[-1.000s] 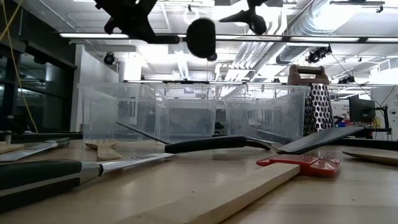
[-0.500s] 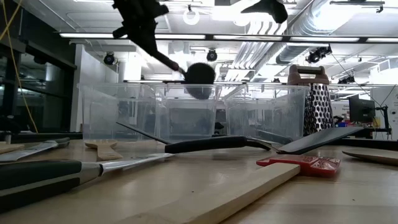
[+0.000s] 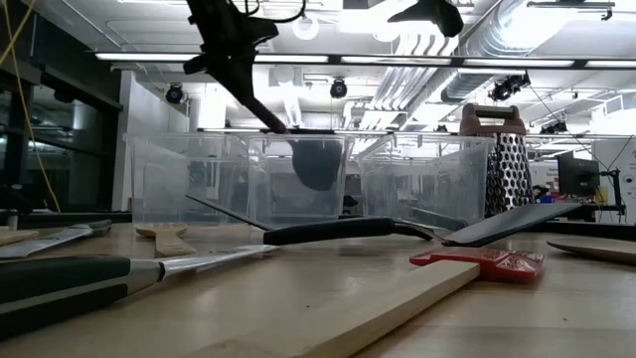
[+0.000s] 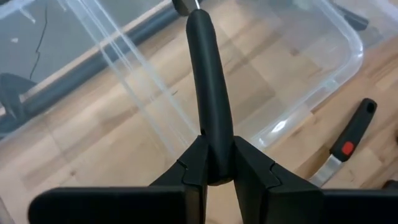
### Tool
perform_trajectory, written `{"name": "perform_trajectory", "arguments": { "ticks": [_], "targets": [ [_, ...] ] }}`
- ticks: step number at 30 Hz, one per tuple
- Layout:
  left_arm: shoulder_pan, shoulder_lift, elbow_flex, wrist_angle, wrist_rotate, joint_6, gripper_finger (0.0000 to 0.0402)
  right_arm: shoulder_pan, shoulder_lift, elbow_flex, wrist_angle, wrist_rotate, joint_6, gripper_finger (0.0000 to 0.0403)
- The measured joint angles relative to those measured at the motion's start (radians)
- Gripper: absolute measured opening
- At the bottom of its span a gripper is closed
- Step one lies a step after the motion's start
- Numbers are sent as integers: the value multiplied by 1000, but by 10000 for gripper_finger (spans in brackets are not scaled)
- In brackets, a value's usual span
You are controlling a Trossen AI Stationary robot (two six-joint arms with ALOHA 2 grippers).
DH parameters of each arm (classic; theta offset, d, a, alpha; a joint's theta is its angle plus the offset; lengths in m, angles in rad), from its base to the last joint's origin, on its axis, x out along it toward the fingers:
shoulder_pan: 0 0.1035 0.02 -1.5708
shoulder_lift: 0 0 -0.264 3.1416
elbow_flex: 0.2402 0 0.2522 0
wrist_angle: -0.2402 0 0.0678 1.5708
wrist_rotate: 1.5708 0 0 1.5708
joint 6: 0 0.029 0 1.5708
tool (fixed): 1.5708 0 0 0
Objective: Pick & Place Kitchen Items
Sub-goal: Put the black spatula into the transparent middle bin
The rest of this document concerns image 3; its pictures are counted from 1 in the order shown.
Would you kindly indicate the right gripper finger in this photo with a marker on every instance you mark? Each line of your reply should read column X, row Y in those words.
column 437, row 15

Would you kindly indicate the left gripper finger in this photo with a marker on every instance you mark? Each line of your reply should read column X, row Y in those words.
column 258, row 92
column 243, row 94

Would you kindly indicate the black ladle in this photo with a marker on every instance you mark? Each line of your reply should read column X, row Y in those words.
column 318, row 164

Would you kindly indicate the black nylon turner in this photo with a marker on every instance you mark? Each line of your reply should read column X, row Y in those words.
column 328, row 231

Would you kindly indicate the wooden spork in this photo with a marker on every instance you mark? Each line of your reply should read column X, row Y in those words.
column 166, row 241

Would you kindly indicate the black knife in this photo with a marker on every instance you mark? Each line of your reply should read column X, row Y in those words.
column 437, row 219

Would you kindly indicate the wooden spoon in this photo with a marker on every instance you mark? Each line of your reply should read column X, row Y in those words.
column 596, row 251

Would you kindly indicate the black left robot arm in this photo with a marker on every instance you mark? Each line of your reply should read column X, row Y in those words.
column 218, row 7

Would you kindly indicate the black ceiling spotlight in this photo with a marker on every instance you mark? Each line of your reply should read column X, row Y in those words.
column 174, row 93
column 339, row 88

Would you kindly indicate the round white ceiling lamp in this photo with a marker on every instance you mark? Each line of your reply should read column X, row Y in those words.
column 305, row 30

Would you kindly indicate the clear plastic bin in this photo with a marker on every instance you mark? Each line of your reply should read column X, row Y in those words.
column 164, row 179
column 268, row 199
column 422, row 174

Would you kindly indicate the slim black utensil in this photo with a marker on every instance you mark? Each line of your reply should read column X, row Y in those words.
column 248, row 221

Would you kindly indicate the metal box grater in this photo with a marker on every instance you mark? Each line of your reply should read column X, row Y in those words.
column 512, row 169

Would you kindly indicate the black computer monitor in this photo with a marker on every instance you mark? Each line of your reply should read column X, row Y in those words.
column 579, row 175

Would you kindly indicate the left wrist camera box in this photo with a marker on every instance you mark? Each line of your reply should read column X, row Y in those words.
column 195, row 64

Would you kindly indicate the silver ventilation duct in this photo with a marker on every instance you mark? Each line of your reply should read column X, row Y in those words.
column 487, row 35

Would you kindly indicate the long ceiling light rail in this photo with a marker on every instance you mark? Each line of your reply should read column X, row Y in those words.
column 149, row 56

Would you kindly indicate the black ceiling camera rig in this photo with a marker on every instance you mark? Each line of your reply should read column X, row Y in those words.
column 509, row 87

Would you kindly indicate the black aluminium table frame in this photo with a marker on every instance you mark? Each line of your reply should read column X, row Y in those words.
column 74, row 217

